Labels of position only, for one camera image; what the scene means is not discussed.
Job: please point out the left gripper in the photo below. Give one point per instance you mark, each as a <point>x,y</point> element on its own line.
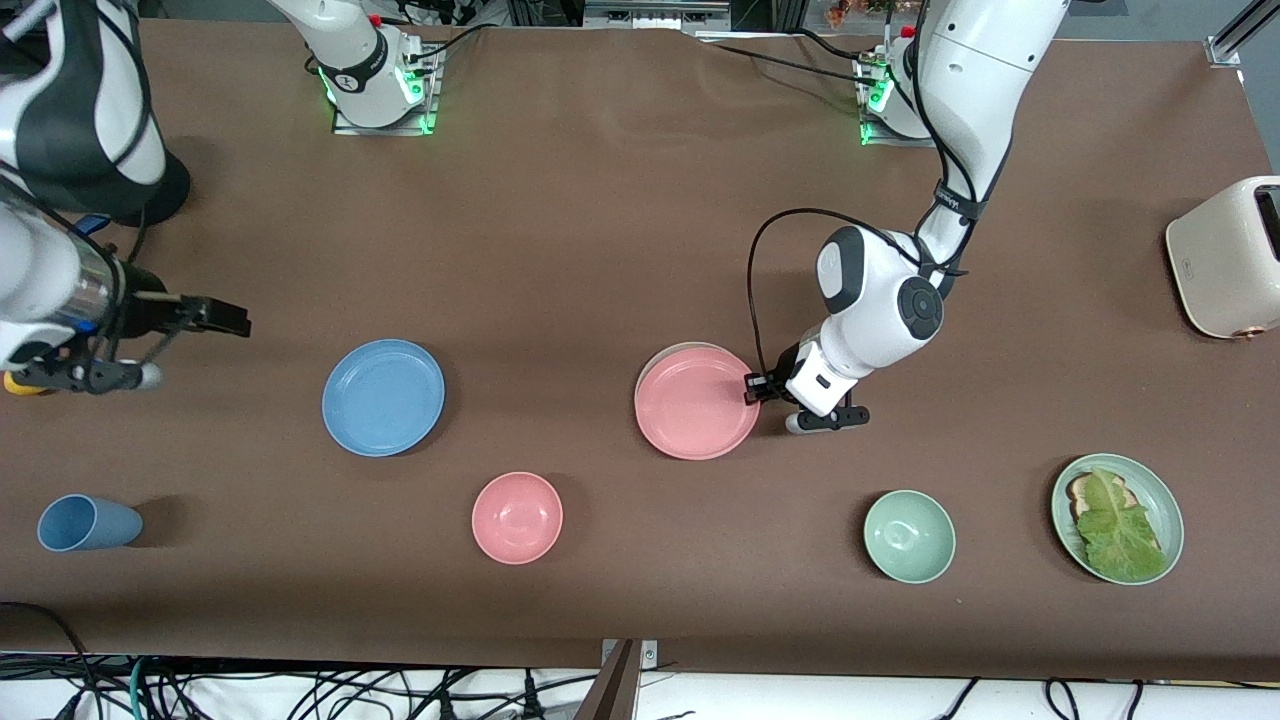
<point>784,367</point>

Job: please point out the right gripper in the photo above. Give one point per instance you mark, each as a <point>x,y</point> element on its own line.
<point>150,310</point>

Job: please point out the pink plate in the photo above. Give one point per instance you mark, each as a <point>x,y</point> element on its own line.
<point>695,405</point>

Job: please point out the blue plate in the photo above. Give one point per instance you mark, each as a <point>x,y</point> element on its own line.
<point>383,397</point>

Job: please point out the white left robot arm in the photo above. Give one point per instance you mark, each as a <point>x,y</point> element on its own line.
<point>880,300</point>

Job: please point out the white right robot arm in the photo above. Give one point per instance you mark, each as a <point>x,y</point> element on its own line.
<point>60,100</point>

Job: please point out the beige plate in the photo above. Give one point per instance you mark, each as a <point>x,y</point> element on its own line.
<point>678,344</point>

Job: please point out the green bowl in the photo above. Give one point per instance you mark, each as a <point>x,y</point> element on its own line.
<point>909,536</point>

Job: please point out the yellow lemon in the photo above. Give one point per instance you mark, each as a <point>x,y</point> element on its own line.
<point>20,388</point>

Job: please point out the blue cup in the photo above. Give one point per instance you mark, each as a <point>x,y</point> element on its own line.
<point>90,523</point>

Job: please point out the pink bowl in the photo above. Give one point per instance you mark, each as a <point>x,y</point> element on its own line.
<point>517,518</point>

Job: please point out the brown table cover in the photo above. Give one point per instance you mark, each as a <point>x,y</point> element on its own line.
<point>500,250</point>

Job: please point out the toasted bread slice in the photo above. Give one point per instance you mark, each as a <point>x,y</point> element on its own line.
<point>1078,492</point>

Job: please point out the dark diagonal strut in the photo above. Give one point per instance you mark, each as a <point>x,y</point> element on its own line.
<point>612,695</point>

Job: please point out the green lettuce leaf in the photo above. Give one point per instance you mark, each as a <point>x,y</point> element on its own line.
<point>1115,530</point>

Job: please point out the grey power strip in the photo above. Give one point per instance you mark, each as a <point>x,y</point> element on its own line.
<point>655,15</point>

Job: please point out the orange toy food pile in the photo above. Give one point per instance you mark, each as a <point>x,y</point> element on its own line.
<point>870,10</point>

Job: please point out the green plate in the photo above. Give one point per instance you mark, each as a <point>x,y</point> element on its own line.
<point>1168,515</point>

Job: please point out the beige toaster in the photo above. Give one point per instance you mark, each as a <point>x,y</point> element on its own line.
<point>1230,260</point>

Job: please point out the aluminium corner profile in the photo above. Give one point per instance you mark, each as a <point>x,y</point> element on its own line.
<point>1230,45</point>

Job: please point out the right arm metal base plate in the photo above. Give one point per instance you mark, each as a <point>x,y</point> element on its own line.
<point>385,130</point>

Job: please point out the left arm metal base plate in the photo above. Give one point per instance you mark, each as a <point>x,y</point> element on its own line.
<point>890,141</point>

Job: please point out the metal table edge bracket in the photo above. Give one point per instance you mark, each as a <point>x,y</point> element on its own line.
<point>648,655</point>

